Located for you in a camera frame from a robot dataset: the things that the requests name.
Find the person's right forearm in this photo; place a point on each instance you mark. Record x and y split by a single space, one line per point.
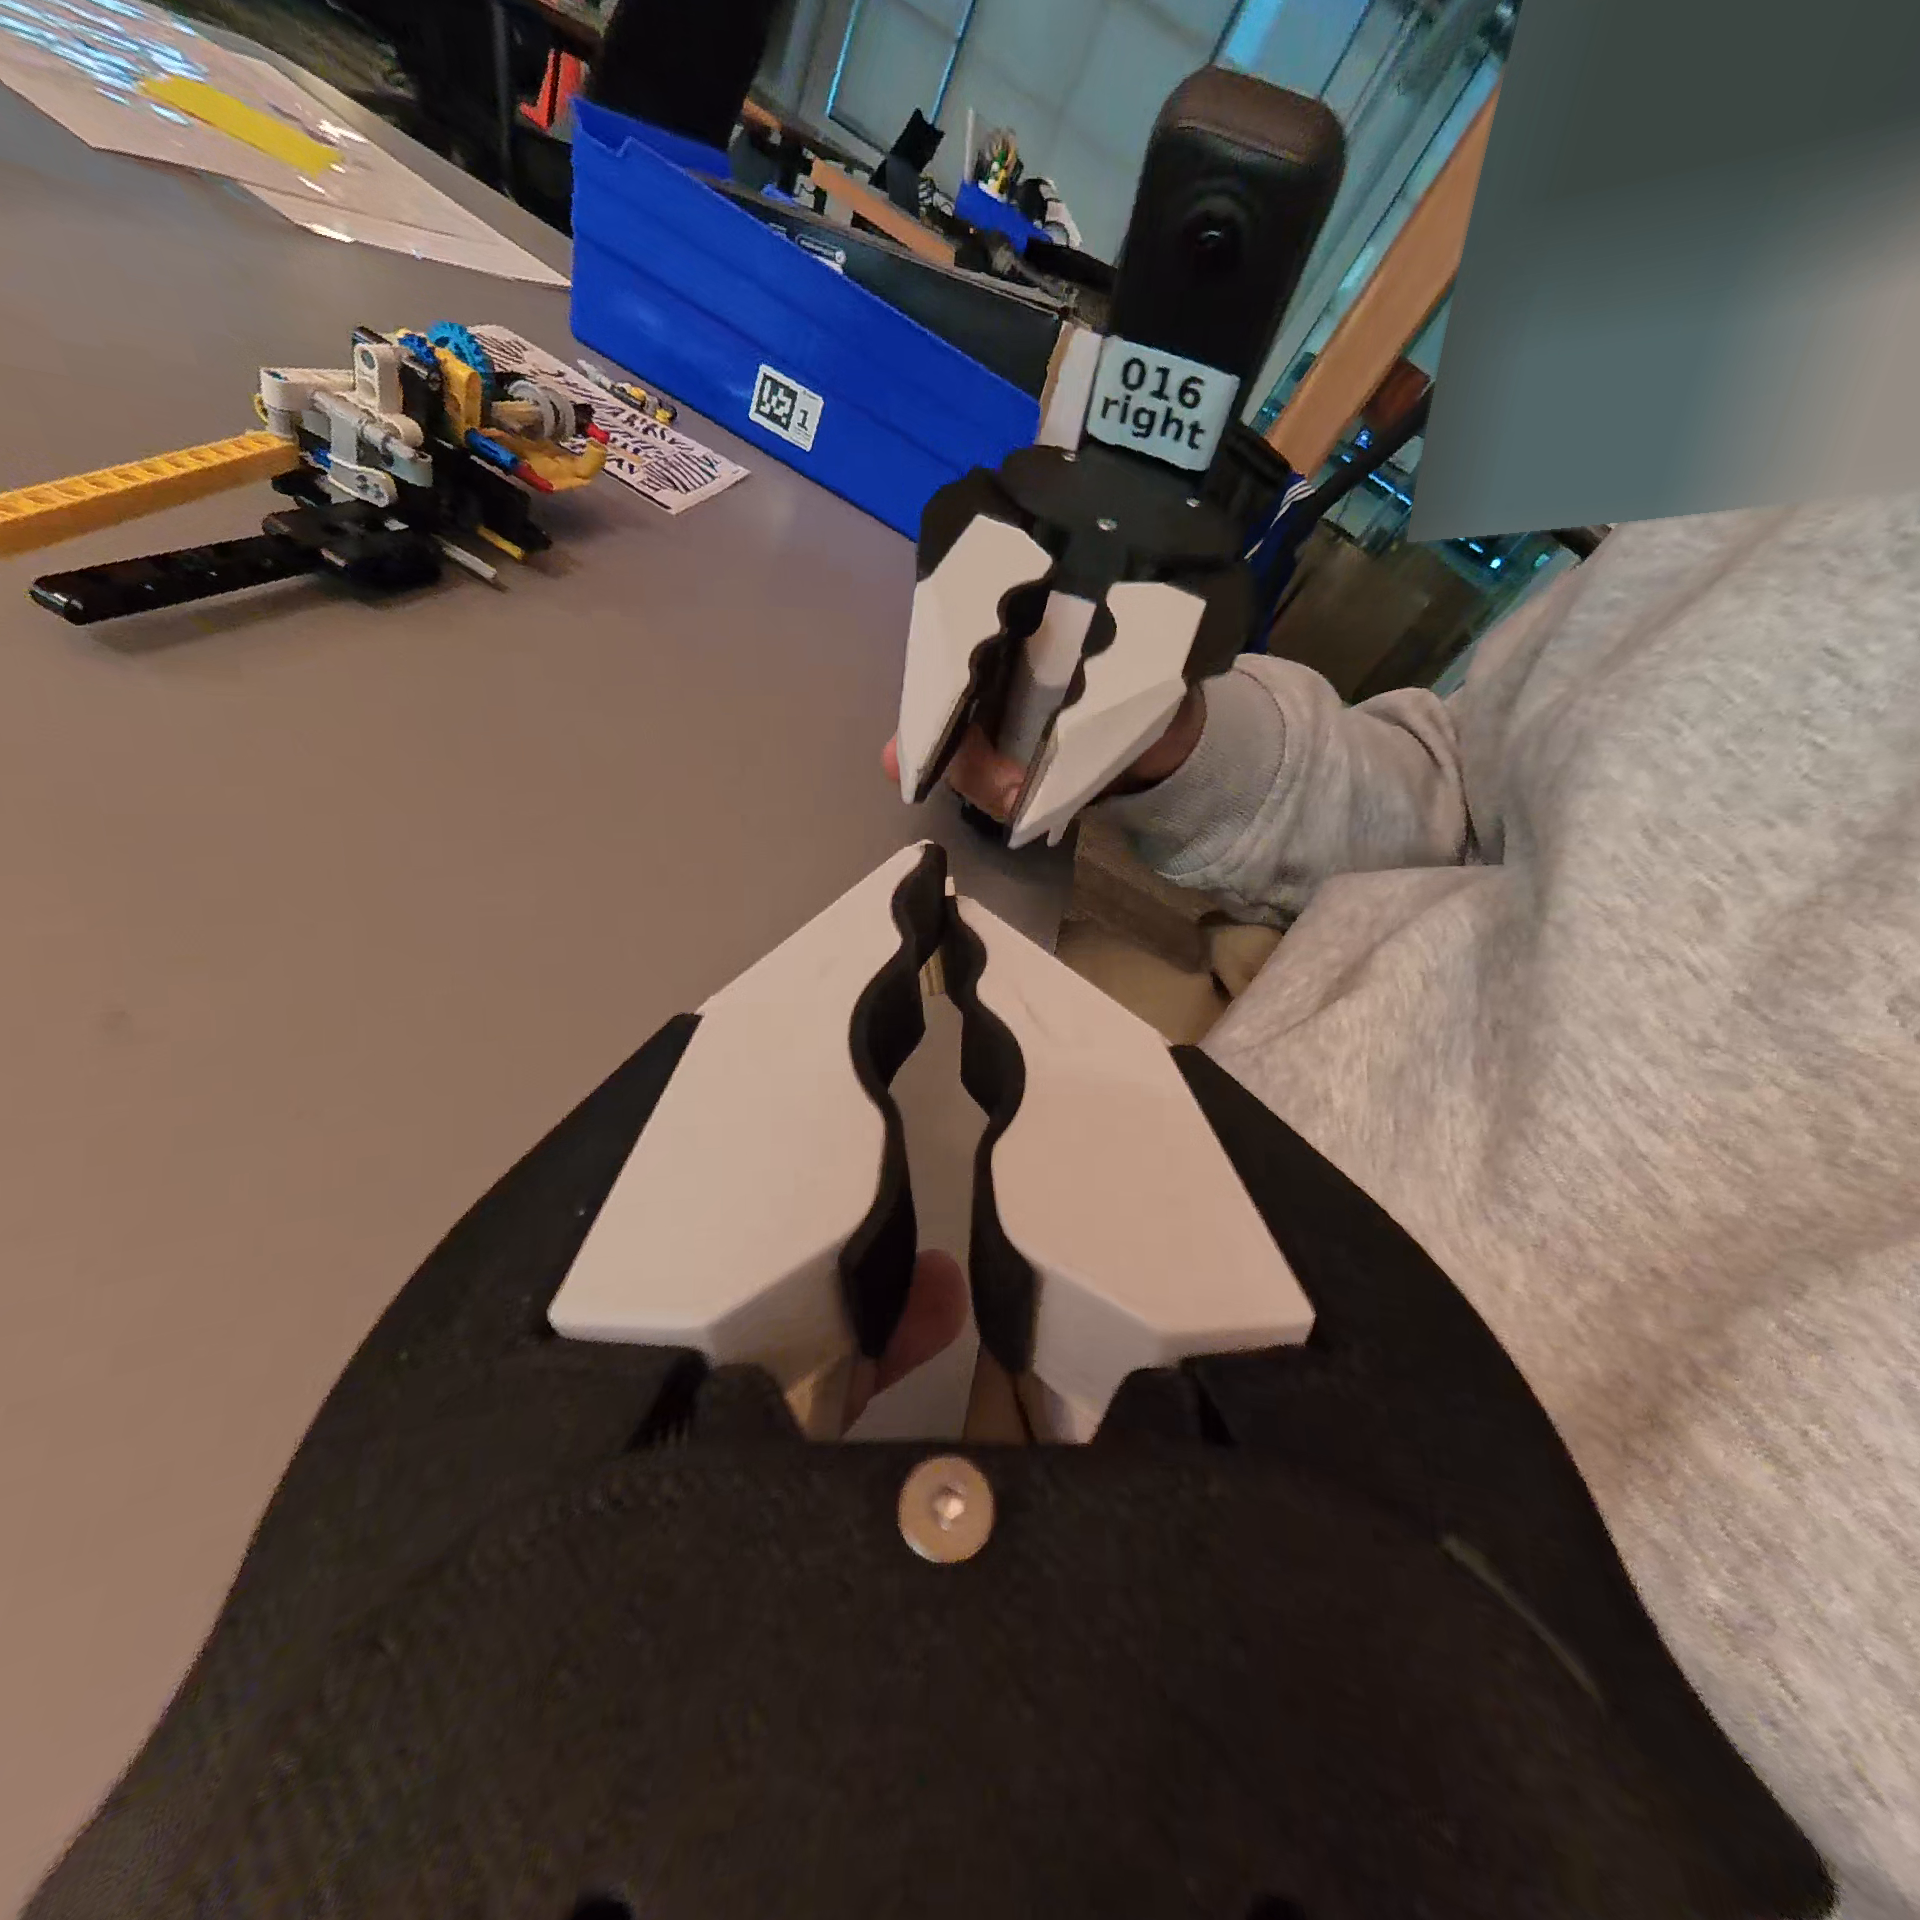
1319 779

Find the cardboard box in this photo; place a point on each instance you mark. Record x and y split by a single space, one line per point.
1074 383

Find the white paper sheet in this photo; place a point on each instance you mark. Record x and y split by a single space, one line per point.
436 224

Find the partly built lego model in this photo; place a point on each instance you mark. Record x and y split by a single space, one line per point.
375 435

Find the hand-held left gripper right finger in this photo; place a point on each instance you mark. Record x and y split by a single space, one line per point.
1155 1200

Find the white instruction sheet yellow patch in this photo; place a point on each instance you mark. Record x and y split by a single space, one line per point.
90 76

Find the blue plastic storage bin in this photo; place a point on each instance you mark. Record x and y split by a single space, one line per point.
692 300

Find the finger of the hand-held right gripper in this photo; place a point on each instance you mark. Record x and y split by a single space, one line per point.
954 628
1148 662

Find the person's left hand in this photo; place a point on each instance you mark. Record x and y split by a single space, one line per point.
922 1320

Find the zebra striped sticker sheet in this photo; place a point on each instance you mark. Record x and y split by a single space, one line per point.
676 457

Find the person's right hand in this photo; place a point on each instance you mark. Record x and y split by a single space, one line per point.
983 783

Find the person's grey sweatshirt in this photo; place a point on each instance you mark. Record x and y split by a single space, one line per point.
1651 1126

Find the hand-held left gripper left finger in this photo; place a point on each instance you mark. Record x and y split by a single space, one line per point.
734 1185

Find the black box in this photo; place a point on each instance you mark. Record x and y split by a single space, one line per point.
916 294

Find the wooden frame beam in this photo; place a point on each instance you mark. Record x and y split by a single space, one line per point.
1381 300

